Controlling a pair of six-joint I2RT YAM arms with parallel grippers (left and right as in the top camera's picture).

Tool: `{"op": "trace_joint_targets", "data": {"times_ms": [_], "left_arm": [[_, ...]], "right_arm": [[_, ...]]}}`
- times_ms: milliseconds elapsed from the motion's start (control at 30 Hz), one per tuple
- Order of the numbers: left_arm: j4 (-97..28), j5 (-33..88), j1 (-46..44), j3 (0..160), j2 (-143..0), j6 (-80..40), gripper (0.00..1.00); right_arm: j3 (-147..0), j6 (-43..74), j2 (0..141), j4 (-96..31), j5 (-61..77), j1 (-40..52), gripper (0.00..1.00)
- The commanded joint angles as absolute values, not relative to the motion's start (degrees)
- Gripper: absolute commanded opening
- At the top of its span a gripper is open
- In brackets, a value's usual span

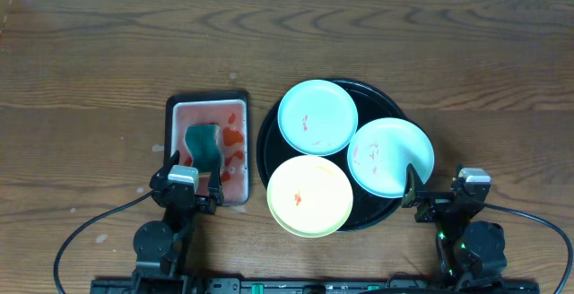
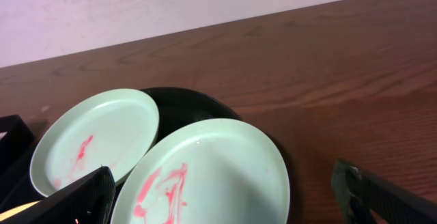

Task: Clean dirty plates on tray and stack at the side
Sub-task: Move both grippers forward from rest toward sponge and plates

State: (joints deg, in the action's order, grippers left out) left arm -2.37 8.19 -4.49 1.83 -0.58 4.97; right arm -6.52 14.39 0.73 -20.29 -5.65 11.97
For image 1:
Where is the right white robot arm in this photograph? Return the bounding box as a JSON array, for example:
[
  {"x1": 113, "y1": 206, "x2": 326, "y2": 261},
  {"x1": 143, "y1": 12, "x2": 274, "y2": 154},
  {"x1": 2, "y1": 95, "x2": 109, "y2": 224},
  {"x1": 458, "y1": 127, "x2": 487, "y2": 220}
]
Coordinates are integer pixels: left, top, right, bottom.
[{"x1": 401, "y1": 164, "x2": 507, "y2": 291}]

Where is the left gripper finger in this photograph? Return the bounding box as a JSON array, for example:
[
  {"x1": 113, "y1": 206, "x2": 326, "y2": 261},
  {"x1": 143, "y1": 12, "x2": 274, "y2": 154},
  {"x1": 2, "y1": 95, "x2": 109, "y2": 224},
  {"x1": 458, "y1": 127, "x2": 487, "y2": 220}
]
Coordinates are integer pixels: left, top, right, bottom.
[
  {"x1": 161, "y1": 151, "x2": 180, "y2": 177},
  {"x1": 208, "y1": 169, "x2": 224, "y2": 206}
]

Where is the yellow plate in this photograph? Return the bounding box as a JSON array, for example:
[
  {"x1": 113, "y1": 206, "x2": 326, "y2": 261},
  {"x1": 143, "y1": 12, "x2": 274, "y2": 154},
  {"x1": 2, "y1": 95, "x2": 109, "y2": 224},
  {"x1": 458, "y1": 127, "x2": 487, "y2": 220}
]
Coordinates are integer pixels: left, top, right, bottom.
[{"x1": 266, "y1": 155, "x2": 353, "y2": 238}]

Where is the light blue plate top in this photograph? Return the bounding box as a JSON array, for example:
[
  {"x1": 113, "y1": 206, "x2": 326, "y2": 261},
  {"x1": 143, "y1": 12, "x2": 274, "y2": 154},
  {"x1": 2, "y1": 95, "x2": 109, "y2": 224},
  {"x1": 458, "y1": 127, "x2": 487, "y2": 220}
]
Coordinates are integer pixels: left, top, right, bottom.
[{"x1": 277, "y1": 80, "x2": 359, "y2": 156}]

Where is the light blue plate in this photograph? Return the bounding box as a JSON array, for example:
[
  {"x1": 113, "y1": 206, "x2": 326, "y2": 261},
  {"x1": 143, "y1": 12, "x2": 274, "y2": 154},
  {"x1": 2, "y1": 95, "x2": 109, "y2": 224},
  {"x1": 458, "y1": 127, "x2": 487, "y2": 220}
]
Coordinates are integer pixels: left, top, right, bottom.
[
  {"x1": 347, "y1": 117, "x2": 435, "y2": 198},
  {"x1": 277, "y1": 80, "x2": 359, "y2": 156}
]

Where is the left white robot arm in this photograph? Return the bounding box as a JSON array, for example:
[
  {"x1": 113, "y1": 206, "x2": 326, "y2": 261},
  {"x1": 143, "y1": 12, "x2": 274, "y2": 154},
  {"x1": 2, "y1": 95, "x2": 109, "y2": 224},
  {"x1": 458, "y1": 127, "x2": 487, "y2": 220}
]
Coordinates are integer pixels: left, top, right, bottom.
[{"x1": 133, "y1": 151, "x2": 224, "y2": 278}]

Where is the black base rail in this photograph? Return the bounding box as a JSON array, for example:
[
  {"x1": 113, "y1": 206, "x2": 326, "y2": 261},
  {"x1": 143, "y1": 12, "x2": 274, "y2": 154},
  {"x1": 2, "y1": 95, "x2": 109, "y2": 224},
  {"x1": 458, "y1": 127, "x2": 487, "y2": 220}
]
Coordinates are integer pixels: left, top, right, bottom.
[{"x1": 89, "y1": 276, "x2": 542, "y2": 294}]

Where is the black rectangular soap tray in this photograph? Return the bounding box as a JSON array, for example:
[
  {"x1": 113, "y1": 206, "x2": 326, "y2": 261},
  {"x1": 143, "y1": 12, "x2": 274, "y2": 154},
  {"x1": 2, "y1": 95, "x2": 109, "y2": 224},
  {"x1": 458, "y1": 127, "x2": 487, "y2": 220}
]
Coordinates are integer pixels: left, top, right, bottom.
[{"x1": 163, "y1": 91, "x2": 249, "y2": 206}]

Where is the green scrub sponge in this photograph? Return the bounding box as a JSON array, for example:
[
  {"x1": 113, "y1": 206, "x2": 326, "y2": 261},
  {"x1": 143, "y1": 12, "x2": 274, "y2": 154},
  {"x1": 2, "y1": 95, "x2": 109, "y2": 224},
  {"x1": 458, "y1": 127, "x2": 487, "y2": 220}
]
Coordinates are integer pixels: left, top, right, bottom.
[{"x1": 184, "y1": 125, "x2": 222, "y2": 173}]

